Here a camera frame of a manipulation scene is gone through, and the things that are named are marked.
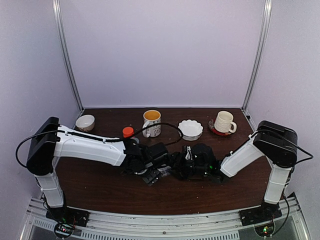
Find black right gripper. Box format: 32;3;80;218
166;151;209;180

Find clear plastic pill organizer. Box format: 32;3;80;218
142;166;172;186

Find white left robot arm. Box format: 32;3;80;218
26;117;170;222

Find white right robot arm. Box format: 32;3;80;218
170;120;298;221

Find white scalloped dish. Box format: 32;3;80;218
178;119;204;142

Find orange pill bottle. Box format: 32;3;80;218
122;126;135;139

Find red saucer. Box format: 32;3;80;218
208;118;232;137

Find yellow-lined patterned mug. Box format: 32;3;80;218
142;109;161;138

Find white ribbed cup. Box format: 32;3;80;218
214;110;237;134

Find white ceramic bowl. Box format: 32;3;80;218
75;114;95;132

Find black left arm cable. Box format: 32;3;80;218
15;122;184;168

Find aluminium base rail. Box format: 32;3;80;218
20;195;306;240

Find aluminium frame post right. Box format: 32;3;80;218
241;0;273;115

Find aluminium frame post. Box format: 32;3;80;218
241;0;273;115
52;0;84;113

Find aluminium frame post left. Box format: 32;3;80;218
52;0;84;113

